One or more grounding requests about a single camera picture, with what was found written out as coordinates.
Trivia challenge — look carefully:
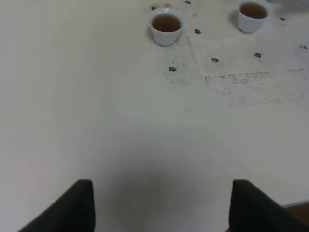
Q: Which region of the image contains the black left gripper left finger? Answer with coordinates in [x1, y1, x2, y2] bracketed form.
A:
[20, 179, 96, 232]

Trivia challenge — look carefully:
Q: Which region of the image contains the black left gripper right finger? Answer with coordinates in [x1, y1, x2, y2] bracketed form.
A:
[228, 179, 309, 232]

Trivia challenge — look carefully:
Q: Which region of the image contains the right light blue teacup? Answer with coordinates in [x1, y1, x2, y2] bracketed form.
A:
[237, 0, 272, 33]

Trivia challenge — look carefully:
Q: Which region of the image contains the light blue teacup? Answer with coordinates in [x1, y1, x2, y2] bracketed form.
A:
[149, 8, 185, 47]
[237, 0, 272, 33]

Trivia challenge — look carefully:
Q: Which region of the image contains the left light blue teacup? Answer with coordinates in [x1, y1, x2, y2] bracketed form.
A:
[149, 8, 185, 47]

